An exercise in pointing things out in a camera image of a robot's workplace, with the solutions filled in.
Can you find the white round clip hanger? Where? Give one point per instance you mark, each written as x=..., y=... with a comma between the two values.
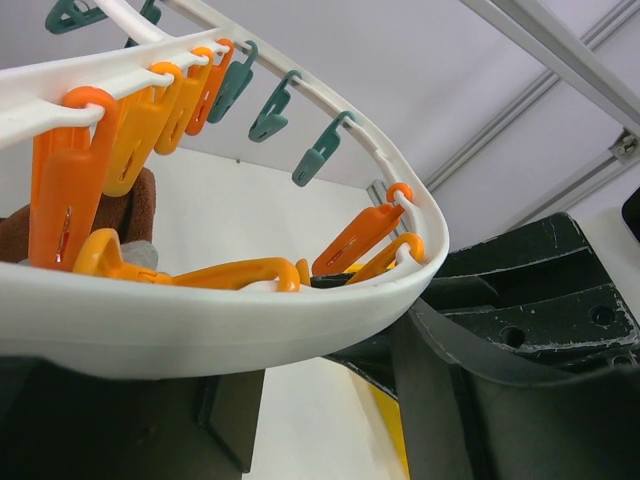
x=125, y=330

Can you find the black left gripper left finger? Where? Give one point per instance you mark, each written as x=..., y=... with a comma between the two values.
x=59, y=424

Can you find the orange clothespin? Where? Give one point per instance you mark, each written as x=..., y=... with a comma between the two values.
x=69, y=168
x=140, y=125
x=380, y=263
x=364, y=232
x=101, y=256

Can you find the teal clothespin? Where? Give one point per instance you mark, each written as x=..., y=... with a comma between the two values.
x=237, y=78
x=270, y=119
x=323, y=148

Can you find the grey sock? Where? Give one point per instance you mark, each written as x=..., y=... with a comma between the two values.
x=140, y=253

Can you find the aluminium top crossbar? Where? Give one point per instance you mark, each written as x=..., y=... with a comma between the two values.
x=538, y=31

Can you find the yellow plastic tray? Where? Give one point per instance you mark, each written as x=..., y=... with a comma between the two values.
x=384, y=419

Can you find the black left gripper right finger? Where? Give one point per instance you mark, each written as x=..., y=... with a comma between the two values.
x=471, y=410

